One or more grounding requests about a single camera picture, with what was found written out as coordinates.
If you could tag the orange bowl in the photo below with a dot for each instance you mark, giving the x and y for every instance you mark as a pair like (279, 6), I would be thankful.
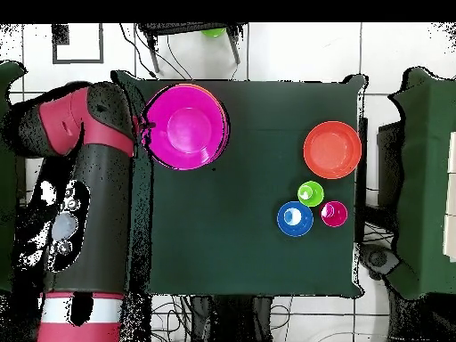
(217, 96)

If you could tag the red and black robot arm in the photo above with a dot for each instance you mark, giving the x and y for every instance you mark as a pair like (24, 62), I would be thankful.
(103, 221)

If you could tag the black stool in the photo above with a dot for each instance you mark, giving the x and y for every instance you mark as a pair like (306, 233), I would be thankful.
(185, 27)

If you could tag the lime green bowl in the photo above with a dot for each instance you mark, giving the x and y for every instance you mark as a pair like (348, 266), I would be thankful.
(213, 32)

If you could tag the dark green tablecloth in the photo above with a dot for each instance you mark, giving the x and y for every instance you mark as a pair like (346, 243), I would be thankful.
(213, 249)

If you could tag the green cloth side table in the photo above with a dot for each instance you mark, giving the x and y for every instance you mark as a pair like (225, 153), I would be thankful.
(7, 82)
(427, 178)

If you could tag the blue bowl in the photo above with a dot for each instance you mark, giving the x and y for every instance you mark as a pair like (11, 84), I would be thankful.
(295, 219)

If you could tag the green cup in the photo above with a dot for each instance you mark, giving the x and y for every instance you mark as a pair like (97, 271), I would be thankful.
(311, 194)

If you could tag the shallow red-orange bowl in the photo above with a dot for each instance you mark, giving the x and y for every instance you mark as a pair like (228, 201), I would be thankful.
(333, 149)

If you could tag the red cup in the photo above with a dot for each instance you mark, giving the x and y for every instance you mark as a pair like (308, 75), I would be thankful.
(333, 213)

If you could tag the black office chair base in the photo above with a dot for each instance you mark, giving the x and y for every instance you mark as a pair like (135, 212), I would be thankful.
(377, 259)

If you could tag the white boxes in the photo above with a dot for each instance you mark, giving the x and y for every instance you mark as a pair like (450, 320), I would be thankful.
(451, 231)

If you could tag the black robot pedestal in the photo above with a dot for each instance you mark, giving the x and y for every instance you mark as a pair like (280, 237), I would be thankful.
(228, 320)

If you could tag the black table frame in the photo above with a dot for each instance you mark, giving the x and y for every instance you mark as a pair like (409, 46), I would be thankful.
(362, 160)

